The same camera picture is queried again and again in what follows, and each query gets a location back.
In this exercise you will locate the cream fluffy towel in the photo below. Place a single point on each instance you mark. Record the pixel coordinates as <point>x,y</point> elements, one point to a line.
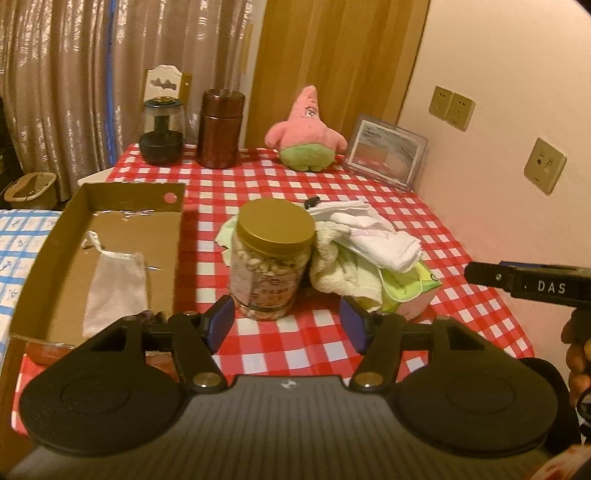
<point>337,269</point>

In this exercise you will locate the plastic jar gold lid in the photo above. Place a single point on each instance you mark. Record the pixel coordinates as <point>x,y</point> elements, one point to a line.
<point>270,248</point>

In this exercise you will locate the blue white patterned cloth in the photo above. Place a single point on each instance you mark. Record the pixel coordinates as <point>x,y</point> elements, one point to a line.
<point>23,233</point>

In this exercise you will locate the white wooden chair back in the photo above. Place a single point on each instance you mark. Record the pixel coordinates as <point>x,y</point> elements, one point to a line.
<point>166,81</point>

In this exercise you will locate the single wall socket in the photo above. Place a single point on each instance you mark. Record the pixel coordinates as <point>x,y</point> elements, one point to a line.
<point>544,166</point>

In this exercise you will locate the beige curtain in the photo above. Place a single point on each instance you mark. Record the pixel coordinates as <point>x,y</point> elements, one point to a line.
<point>72,73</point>

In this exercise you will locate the small beige bin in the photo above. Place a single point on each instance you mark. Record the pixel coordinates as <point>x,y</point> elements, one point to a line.
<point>36,190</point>

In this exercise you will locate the wooden door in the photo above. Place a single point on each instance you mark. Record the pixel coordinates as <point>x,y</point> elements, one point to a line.
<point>360,55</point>

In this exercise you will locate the red white checkered tablecloth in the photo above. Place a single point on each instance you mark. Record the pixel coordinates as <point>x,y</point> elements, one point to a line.
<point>213,196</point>

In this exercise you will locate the dark glass grinder jar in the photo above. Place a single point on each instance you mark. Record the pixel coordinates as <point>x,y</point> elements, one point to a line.
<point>162,139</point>

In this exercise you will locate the double wall socket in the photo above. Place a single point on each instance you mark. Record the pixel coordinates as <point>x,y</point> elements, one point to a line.
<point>452,107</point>

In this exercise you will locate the brown cylindrical canister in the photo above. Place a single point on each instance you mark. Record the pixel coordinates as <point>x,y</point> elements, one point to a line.
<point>220,121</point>

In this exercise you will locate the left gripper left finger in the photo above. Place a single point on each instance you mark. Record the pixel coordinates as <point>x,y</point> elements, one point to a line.
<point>195,338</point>

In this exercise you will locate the right hand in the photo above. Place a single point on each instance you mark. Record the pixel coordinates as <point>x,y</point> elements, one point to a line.
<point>577,357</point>

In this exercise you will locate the pink starfish plush toy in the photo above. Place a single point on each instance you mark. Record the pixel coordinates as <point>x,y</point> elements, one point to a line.
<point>303,141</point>

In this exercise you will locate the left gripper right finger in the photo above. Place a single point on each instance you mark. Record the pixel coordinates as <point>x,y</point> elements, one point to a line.
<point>378,339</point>

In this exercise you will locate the brown cardboard box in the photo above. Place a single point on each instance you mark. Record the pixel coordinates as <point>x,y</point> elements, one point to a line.
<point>128,217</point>

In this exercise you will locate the clear acrylic picture frame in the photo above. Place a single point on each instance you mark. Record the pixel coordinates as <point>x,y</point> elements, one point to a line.
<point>385,152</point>

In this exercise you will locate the green tissue pack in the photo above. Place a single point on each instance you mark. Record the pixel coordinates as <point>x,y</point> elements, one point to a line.
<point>408,294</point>

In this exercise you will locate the white mesh drawstring pouch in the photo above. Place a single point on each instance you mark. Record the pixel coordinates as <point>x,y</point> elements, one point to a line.
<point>118,287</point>

